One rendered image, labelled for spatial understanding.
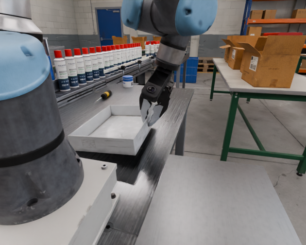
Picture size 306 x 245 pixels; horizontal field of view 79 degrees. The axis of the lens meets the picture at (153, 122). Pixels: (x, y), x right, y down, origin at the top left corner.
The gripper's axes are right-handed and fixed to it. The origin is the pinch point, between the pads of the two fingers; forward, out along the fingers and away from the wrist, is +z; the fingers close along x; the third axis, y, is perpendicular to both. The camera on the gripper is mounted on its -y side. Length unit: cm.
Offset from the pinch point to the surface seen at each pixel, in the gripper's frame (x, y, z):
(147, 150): -4.0, -6.8, 5.2
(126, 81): 32, 63, 12
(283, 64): -66, 112, -28
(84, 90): 47, 39, 17
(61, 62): 55, 28, 2
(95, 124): 17.6, -0.4, 8.4
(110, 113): 17.7, 12.0, 9.1
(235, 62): -47, 196, -12
